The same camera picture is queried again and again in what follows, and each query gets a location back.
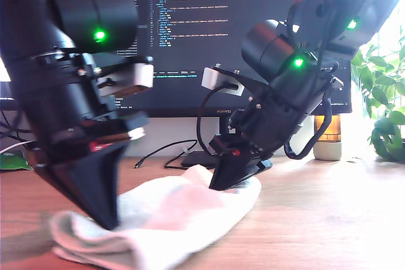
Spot thin black camera cable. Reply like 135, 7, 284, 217
196, 82, 240, 157

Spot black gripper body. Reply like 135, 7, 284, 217
15, 53, 150, 169
208, 85, 319, 169

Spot thin black wall cable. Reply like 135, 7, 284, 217
0, 110, 32, 142

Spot green foil packet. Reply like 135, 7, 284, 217
0, 152, 34, 171

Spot pink white checked tea towel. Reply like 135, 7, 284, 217
49, 164, 263, 269

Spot black Huawei computer monitor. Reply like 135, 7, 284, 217
103, 0, 352, 169

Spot white cable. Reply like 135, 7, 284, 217
0, 139, 35, 156

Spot green leafy houseplant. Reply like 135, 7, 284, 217
349, 32, 405, 163

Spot amber glass lamp grey base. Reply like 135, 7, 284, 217
312, 114, 343, 161

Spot black desk cable with plug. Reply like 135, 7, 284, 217
134, 139, 199, 169

